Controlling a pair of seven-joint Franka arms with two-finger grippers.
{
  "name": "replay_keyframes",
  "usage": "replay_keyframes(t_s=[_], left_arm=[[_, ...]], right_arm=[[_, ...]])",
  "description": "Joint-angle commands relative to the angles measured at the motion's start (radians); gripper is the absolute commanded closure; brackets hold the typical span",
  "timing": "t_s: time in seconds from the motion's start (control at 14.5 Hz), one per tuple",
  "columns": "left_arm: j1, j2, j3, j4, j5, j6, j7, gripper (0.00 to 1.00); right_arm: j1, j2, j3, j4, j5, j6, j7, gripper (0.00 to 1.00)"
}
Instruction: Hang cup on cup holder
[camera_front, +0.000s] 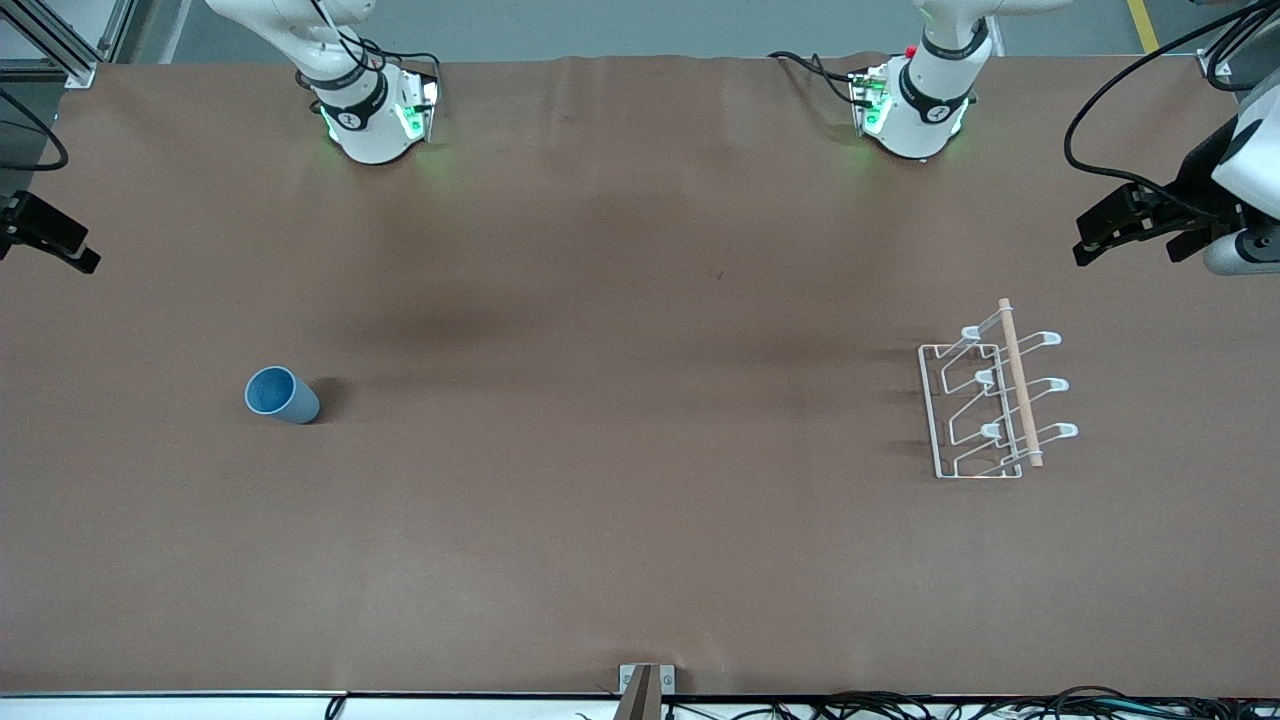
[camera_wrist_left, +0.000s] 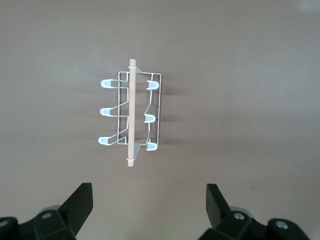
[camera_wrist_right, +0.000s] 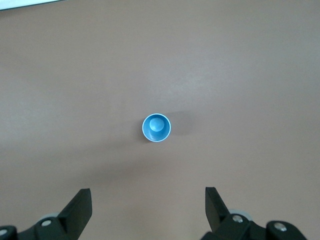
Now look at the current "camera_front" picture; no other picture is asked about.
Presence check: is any black right base cable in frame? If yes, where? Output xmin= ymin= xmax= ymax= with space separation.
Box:
xmin=340 ymin=35 xmax=443 ymax=81

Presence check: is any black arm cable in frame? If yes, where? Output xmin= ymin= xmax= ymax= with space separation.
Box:
xmin=1063 ymin=0 xmax=1280 ymax=216
xmin=0 ymin=88 xmax=69 ymax=171

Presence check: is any white wire cup rack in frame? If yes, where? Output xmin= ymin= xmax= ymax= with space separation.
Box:
xmin=917 ymin=298 xmax=1079 ymax=481

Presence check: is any black cable tangle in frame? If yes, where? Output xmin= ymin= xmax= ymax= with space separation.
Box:
xmin=660 ymin=686 xmax=1280 ymax=720

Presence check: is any black left base cable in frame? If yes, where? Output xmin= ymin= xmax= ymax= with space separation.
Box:
xmin=768 ymin=50 xmax=863 ymax=106

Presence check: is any white table edge rail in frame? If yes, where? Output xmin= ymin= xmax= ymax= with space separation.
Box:
xmin=0 ymin=692 xmax=1280 ymax=720

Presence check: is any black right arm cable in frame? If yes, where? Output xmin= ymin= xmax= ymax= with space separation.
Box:
xmin=0 ymin=88 xmax=69 ymax=171

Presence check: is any black base cable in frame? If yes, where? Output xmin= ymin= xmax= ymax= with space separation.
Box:
xmin=768 ymin=50 xmax=863 ymax=106
xmin=340 ymin=35 xmax=443 ymax=81

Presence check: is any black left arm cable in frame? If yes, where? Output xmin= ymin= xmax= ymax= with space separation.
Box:
xmin=1063 ymin=0 xmax=1280 ymax=216

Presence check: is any brown bar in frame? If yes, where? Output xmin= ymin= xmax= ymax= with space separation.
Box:
xmin=614 ymin=665 xmax=661 ymax=720

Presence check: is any blue plastic cup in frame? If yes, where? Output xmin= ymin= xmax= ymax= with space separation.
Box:
xmin=244 ymin=366 xmax=322 ymax=425

